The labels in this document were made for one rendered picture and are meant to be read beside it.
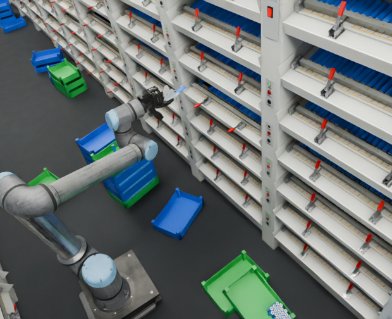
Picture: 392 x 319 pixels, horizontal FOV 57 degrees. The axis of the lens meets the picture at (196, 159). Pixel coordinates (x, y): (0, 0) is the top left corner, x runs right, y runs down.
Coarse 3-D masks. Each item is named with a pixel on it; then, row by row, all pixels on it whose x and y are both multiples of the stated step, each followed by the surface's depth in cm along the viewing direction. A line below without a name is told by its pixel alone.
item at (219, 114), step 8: (192, 80) 197; (192, 88) 197; (192, 96) 194; (200, 96) 192; (200, 104) 189; (208, 104) 186; (216, 104) 184; (208, 112) 188; (216, 112) 182; (224, 112) 180; (240, 112) 176; (224, 120) 177; (232, 120) 175; (240, 120) 173; (248, 128) 169; (240, 136) 174; (248, 136) 166; (256, 136) 165; (256, 144) 163
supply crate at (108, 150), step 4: (116, 144) 237; (104, 148) 231; (108, 148) 233; (112, 148) 236; (116, 148) 237; (100, 152) 229; (104, 152) 232; (108, 152) 235; (112, 152) 235; (92, 156) 224; (96, 156) 229; (100, 156) 231; (104, 156) 233; (96, 160) 228; (112, 176) 219
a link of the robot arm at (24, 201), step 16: (128, 144) 167; (144, 144) 163; (112, 160) 151; (128, 160) 156; (80, 176) 141; (96, 176) 145; (16, 192) 128; (32, 192) 128; (48, 192) 130; (64, 192) 135; (80, 192) 142; (16, 208) 127; (32, 208) 127; (48, 208) 130
